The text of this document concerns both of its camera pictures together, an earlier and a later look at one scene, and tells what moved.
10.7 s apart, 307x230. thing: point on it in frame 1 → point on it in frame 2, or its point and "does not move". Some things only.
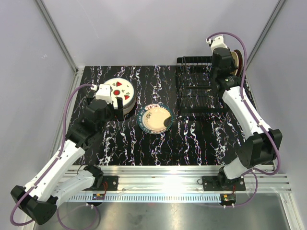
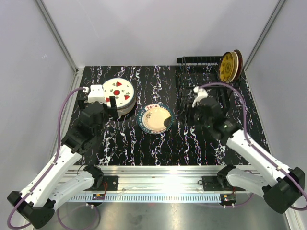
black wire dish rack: x=196 y=91 does not move
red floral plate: x=240 y=62 does not move
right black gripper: x=232 y=65 → x=191 y=109
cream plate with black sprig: x=236 y=57 does not move
